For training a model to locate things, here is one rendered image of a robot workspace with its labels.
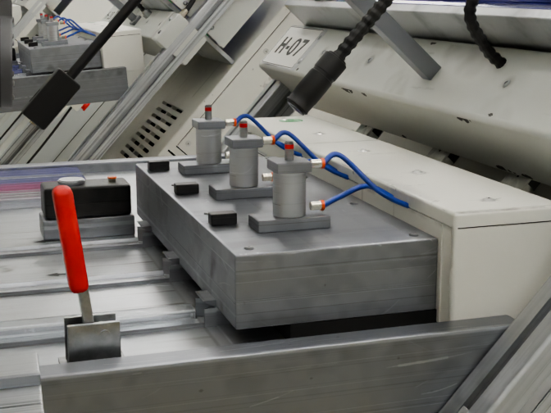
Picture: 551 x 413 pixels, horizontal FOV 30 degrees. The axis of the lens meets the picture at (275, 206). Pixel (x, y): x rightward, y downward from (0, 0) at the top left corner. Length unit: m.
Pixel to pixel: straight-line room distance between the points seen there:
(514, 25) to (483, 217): 0.20
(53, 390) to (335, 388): 0.16
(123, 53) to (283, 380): 1.48
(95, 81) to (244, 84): 0.30
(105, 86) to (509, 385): 1.49
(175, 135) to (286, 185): 1.39
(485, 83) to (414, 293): 0.22
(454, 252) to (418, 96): 0.27
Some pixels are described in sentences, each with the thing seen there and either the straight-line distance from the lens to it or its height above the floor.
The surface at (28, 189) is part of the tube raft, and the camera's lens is 1.09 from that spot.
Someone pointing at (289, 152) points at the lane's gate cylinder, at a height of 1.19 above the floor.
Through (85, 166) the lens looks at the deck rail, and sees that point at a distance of 1.24.
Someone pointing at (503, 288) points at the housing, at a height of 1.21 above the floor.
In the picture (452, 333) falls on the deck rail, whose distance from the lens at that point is 0.64.
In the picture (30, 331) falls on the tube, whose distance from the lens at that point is 0.66.
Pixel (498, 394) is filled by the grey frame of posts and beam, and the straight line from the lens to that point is 0.62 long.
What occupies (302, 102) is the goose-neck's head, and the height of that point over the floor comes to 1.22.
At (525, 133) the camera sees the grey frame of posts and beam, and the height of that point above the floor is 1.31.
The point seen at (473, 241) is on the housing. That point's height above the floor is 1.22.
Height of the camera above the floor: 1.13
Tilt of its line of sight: 2 degrees up
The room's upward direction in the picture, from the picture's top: 40 degrees clockwise
